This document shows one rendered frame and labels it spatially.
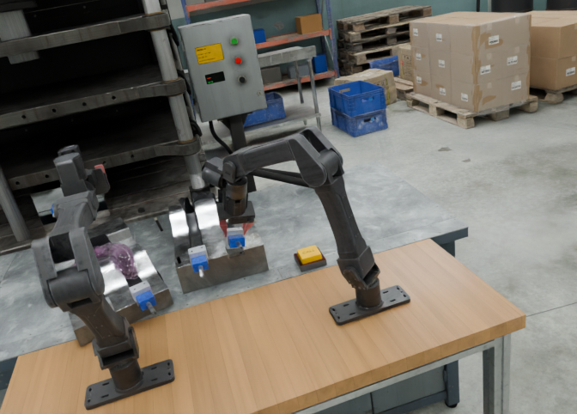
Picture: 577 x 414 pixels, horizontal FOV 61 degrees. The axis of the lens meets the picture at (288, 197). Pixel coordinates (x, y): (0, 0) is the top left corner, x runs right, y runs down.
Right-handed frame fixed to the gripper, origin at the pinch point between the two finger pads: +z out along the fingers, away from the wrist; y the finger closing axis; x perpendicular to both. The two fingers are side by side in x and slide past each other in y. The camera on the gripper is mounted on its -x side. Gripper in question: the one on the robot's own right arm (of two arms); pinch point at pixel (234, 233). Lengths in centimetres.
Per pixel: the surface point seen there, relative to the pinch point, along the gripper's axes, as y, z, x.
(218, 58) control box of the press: -8, -12, -93
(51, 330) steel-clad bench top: 53, 23, 8
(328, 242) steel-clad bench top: -30.5, 8.7, -0.5
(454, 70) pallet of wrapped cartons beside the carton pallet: -264, 87, -288
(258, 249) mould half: -6.4, 3.7, 4.0
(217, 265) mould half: 5.5, 7.6, 5.1
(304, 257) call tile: -19.3, 3.9, 8.9
